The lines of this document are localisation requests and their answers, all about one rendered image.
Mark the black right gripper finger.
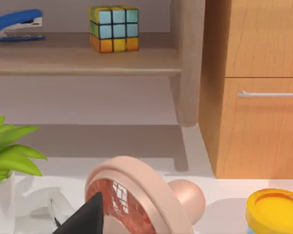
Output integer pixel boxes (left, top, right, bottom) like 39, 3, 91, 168
51, 192, 105, 234

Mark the green potted plant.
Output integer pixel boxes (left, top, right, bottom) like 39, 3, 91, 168
0, 115, 48, 234

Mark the pale wooden open shelf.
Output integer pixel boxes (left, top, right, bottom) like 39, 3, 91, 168
0, 0, 206, 128

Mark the yellow lidded tub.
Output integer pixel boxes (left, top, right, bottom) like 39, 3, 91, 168
245, 188, 293, 234

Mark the coloured puzzle cube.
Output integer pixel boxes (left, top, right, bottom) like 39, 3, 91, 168
88, 5, 140, 53

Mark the wooden drawer front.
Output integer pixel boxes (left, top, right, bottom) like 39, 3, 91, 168
216, 77, 293, 180

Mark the wooden cupboard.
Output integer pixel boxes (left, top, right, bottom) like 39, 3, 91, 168
198, 0, 293, 180

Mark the blue stapler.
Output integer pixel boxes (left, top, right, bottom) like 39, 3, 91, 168
0, 9, 46, 42

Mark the long metal handle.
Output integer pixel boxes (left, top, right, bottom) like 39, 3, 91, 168
237, 90, 293, 98

